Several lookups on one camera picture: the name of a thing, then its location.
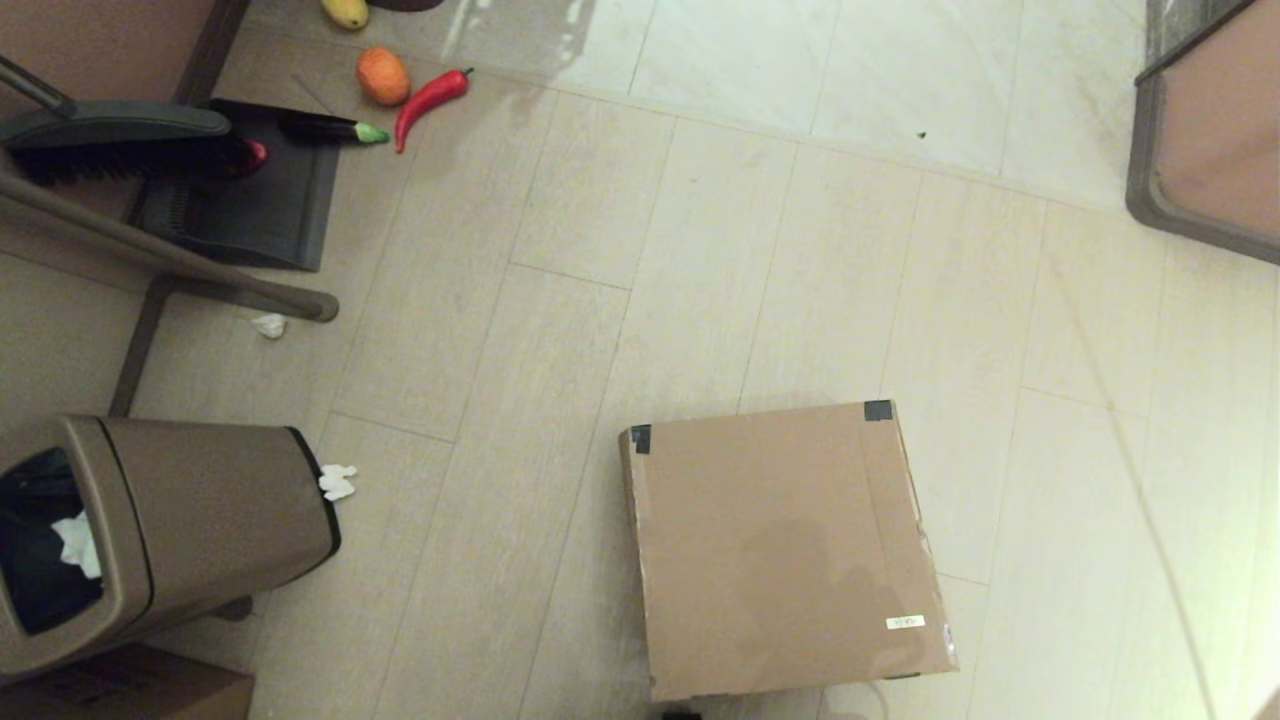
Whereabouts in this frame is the dark grey dustpan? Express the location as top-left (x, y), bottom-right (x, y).
top-left (130, 98), bottom-right (341, 273)

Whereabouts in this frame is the brown cardboard shoe box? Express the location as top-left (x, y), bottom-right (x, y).
top-left (618, 398), bottom-right (959, 703)

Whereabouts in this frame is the black trash bag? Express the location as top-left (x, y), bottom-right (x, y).
top-left (0, 447), bottom-right (106, 636)

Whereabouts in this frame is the brown plastic trash bin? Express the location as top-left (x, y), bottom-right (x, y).
top-left (0, 415), bottom-right (343, 681)

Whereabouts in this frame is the black bristle broom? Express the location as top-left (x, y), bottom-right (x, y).
top-left (0, 55), bottom-right (251, 188)

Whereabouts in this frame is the plain brown cardboard carton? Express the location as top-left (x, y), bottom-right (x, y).
top-left (0, 643), bottom-right (256, 720)

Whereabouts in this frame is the red toy chili pepper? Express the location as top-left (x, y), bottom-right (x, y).
top-left (394, 67), bottom-right (475, 154)

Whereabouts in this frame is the brown table with grey edge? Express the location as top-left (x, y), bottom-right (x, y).
top-left (1125, 0), bottom-right (1280, 266)

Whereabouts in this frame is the purple toy eggplant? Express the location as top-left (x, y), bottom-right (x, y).
top-left (277, 112), bottom-right (391, 146)

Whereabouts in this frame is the orange toy fruit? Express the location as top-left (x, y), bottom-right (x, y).
top-left (356, 46), bottom-right (412, 108)

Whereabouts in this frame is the brown metal furniture frame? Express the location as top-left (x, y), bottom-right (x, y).
top-left (0, 0), bottom-right (341, 418)

